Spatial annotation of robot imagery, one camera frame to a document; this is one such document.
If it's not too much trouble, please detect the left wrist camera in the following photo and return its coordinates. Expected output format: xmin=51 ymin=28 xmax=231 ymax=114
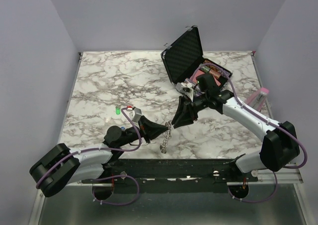
xmin=129 ymin=107 xmax=142 ymax=123

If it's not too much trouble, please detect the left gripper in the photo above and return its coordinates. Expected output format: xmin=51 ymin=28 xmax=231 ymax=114
xmin=119 ymin=115 xmax=168 ymax=147

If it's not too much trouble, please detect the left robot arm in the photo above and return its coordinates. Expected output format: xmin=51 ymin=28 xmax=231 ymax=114
xmin=29 ymin=116 xmax=168 ymax=197

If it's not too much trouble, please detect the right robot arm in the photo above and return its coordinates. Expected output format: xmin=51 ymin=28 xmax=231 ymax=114
xmin=172 ymin=74 xmax=300 ymax=181

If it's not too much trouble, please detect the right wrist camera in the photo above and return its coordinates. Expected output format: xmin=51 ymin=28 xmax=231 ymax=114
xmin=175 ymin=82 xmax=194 ymax=101

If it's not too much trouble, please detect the pink holder block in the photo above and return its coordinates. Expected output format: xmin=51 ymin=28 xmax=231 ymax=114
xmin=244 ymin=87 xmax=269 ymax=112

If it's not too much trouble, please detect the metal key organizer ring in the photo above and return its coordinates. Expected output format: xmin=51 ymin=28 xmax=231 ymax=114
xmin=159 ymin=120 xmax=174 ymax=153

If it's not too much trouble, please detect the green key tag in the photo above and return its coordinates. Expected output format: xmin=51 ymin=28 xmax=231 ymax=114
xmin=115 ymin=106 xmax=121 ymax=115

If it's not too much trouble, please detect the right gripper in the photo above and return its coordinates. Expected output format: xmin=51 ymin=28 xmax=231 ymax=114
xmin=171 ymin=92 xmax=209 ymax=129

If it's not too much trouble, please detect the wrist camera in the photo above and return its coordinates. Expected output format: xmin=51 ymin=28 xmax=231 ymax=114
xmin=129 ymin=107 xmax=142 ymax=123
xmin=175 ymin=82 xmax=194 ymax=101

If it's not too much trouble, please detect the pink card deck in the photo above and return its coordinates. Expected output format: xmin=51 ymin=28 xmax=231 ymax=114
xmin=193 ymin=70 xmax=221 ymax=86

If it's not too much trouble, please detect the black poker chip case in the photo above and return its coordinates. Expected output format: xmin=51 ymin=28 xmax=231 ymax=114
xmin=161 ymin=25 xmax=228 ymax=88

